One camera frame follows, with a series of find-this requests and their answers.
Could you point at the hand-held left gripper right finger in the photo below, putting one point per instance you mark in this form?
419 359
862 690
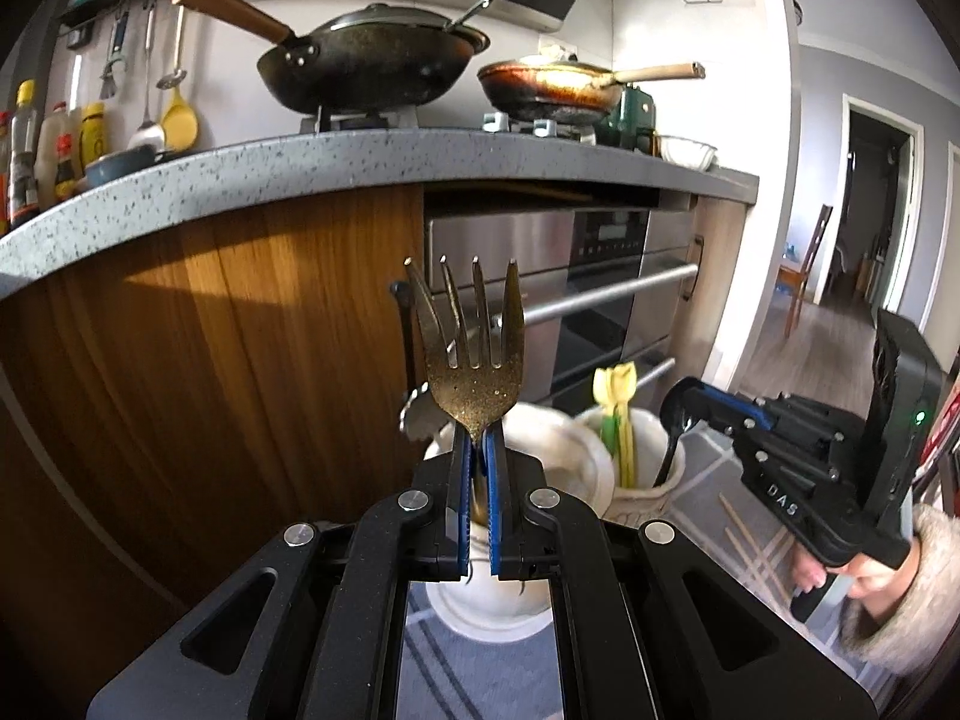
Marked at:
491 517

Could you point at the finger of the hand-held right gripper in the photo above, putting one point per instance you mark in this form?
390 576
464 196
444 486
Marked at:
750 450
739 412

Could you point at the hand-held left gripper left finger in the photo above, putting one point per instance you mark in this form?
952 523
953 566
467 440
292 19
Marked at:
465 517

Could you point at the black plastic spoon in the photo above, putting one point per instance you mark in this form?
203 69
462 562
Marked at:
673 409

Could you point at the floral ceramic double utensil holder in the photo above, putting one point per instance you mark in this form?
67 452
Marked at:
570 457

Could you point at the green plastic utensil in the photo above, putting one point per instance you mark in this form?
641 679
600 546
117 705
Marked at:
607 427

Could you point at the gold fork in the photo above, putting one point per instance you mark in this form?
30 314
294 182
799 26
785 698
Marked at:
469 345

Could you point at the person's right hand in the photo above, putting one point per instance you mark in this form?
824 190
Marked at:
870 586

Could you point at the blue-grey plaid cloth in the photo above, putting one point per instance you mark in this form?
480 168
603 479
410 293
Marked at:
697 510

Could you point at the wooden chopstick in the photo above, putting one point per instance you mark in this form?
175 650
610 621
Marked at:
750 562
769 551
750 532

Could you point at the red bag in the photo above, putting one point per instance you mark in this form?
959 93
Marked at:
951 405

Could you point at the wooden dining chair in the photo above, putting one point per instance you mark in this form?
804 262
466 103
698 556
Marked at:
814 255

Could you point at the stainless steel built-in oven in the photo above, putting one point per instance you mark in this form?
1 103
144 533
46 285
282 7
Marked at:
525 255

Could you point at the white bowl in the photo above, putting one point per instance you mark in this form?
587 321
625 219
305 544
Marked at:
686 151

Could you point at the wooden kitchen cabinet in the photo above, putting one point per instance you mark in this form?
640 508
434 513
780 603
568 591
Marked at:
225 352

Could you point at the orange frying pan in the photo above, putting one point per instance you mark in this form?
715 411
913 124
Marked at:
555 86

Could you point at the grey speckled countertop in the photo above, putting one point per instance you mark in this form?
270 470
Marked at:
300 172

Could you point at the gas stove burner grates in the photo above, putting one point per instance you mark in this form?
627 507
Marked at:
360 120

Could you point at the metal spatula in wok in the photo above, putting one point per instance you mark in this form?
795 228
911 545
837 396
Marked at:
474 9

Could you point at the hanging yellow spatula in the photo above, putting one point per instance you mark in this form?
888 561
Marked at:
180 120

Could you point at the blue bowl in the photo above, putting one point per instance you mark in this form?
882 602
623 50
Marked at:
120 166

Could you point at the hanging silver ladle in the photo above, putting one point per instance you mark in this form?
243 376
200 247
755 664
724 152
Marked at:
147 131

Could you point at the small yellow bottle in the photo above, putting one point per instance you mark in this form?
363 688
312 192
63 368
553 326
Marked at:
91 135

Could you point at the pale bottle with red label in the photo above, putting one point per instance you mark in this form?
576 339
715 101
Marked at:
61 154

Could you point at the hanging slotted metal spoon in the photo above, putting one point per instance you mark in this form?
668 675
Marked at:
177 45

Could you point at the dark bottle with yellow cap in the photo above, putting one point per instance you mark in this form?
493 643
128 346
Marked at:
22 157

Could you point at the dark bottle with red cap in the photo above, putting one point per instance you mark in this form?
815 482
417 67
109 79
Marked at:
4 180

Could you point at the hanging metal peeler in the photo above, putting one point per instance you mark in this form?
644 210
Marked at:
114 60

